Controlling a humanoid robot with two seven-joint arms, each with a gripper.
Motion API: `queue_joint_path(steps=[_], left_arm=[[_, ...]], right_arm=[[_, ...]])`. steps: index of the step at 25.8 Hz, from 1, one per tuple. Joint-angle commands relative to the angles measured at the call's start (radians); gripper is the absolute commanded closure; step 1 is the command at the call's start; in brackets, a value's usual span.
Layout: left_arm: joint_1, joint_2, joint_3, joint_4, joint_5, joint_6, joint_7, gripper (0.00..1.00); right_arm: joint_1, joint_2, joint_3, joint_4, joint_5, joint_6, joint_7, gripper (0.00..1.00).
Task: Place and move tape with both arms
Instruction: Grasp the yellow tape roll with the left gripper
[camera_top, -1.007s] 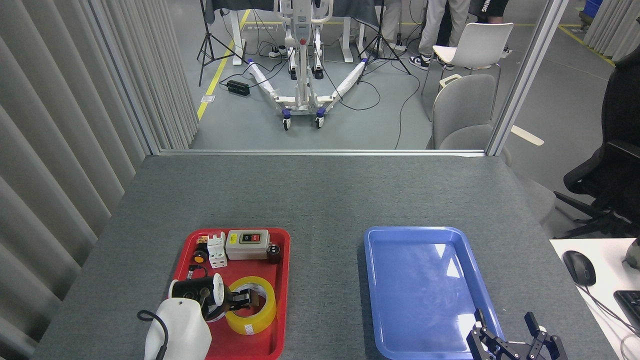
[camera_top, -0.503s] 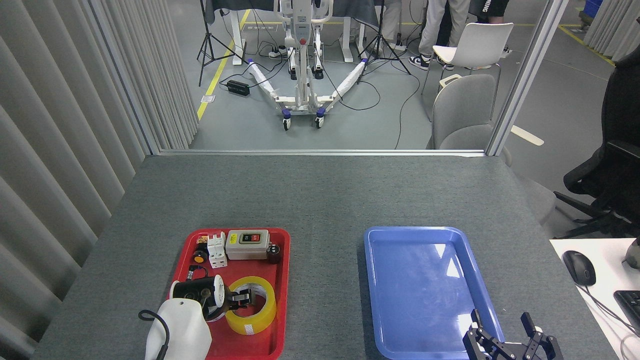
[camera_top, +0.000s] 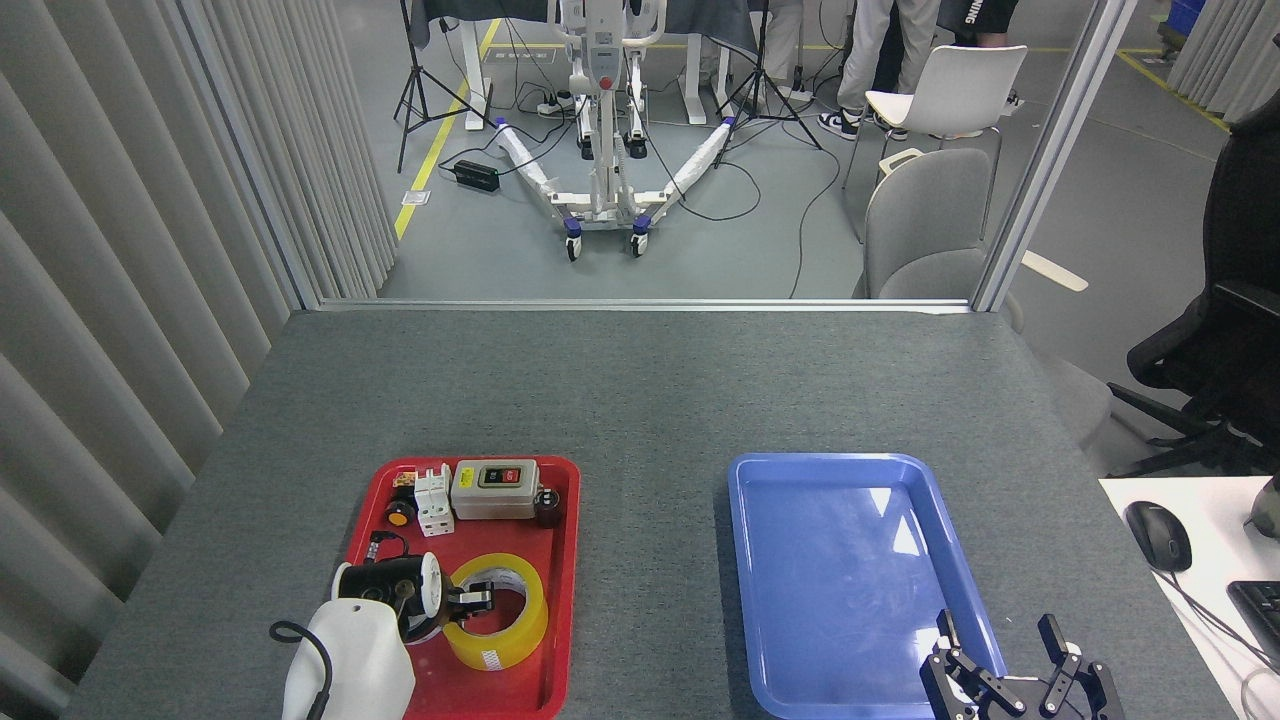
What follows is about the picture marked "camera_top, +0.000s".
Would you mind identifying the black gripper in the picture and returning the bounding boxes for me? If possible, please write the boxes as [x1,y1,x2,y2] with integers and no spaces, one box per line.
[919,609,1126,720]
[440,582,497,633]

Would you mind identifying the yellow tape roll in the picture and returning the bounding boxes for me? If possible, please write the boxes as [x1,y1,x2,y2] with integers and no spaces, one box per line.
[443,553,549,672]

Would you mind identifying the red plastic tray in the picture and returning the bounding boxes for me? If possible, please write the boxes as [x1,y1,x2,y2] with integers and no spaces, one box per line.
[296,455,582,720]

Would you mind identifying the white circuit breaker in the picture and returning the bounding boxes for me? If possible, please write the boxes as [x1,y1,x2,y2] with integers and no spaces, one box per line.
[414,463,456,538]

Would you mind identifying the blue plastic tray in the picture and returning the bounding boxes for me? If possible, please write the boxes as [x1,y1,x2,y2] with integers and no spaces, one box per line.
[727,452,1013,720]

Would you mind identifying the black computer mouse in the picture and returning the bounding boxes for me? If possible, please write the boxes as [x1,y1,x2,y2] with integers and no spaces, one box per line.
[1124,500,1193,574]

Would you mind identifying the white desk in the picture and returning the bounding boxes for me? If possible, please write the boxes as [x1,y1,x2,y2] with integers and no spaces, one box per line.
[1098,476,1280,720]

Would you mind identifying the black keyboard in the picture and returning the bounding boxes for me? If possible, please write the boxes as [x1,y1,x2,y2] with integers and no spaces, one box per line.
[1227,580,1280,673]

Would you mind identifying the grey rounded desk object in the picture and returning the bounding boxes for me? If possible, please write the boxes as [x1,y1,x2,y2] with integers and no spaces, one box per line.
[1244,474,1280,541]

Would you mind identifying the white flat bar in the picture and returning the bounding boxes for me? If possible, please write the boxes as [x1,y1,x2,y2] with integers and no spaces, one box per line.
[1020,250,1089,293]

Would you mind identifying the black office chair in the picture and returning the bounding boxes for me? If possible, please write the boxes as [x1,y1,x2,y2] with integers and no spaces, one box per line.
[1105,92,1280,479]

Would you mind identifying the grey chair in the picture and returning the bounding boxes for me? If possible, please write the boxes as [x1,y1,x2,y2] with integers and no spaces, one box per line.
[853,148,1026,334]

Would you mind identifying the white wheeled stand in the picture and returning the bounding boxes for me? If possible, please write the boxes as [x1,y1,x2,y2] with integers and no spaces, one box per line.
[495,0,736,263]

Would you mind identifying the grey pleated curtain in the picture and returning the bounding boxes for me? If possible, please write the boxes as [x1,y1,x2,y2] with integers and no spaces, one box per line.
[0,0,401,720]
[1165,0,1280,126]

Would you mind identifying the white chair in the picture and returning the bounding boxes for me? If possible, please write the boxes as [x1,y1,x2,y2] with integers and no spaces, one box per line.
[842,44,1029,241]

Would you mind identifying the black tripod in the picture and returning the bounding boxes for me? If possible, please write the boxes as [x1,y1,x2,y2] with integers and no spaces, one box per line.
[393,0,498,174]
[713,0,823,169]

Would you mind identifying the person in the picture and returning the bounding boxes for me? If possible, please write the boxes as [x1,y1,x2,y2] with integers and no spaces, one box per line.
[818,0,946,142]
[935,0,1033,51]

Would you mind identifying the table with dark cover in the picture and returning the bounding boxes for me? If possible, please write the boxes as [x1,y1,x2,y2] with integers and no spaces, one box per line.
[410,0,771,131]

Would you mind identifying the blue bin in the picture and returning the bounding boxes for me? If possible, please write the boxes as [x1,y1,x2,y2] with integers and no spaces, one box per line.
[1160,0,1206,41]

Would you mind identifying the grey switch box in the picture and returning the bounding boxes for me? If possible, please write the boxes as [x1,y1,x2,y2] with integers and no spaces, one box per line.
[450,459,542,522]

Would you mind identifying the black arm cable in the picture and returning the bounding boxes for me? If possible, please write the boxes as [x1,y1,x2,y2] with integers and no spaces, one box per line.
[268,620,334,720]

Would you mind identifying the silver table rail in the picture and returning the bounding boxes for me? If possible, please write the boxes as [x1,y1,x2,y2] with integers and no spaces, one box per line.
[318,297,973,315]

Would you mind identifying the silver post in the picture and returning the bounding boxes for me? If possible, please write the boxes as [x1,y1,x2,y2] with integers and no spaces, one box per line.
[970,0,1141,313]

